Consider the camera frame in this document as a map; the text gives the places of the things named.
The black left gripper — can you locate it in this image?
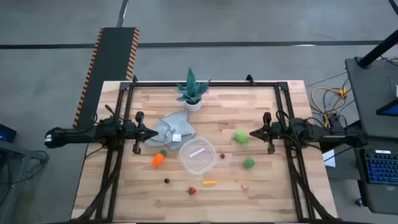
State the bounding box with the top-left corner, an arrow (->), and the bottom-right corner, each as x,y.
123,111 -> 159,156

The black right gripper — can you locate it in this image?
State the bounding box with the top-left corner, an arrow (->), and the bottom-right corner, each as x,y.
249,111 -> 282,156

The bumpy green toy fruit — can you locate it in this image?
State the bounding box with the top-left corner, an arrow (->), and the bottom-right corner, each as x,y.
233,130 -> 249,144

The orange toy carrot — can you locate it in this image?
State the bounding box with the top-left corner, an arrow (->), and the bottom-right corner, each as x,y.
152,149 -> 168,168

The clear plastic tupperware container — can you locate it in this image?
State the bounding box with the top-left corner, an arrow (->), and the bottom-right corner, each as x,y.
178,136 -> 218,175

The grey folded cloth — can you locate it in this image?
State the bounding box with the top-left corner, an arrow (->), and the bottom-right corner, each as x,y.
144,110 -> 197,151

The white plant pot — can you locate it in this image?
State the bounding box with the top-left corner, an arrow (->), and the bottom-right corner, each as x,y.
184,100 -> 202,113

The green artificial succulent plant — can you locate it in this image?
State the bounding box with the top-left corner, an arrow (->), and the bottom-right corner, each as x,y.
174,67 -> 212,105

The white paper sheet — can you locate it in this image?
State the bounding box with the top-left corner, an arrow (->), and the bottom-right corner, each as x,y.
322,149 -> 336,168

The black hazard-striped floor ramp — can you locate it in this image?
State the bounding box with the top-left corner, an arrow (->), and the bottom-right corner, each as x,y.
72,27 -> 140,129

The grey cart top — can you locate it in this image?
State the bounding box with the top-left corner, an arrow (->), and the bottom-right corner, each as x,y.
344,57 -> 398,139

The tablet with blue screen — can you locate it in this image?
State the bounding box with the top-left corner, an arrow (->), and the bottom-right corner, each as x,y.
375,98 -> 398,118

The black box device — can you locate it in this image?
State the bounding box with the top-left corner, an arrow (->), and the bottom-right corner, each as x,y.
0,123 -> 17,144

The black pole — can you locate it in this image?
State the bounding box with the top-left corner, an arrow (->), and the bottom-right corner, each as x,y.
356,29 -> 398,69

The black metal table frame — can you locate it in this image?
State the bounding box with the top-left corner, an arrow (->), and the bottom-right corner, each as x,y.
71,74 -> 340,224

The yellow cable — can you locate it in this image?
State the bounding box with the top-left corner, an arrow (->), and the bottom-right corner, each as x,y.
310,86 -> 348,128

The grey cart with cables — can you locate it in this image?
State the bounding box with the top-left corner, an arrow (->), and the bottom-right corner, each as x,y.
0,139 -> 50,224

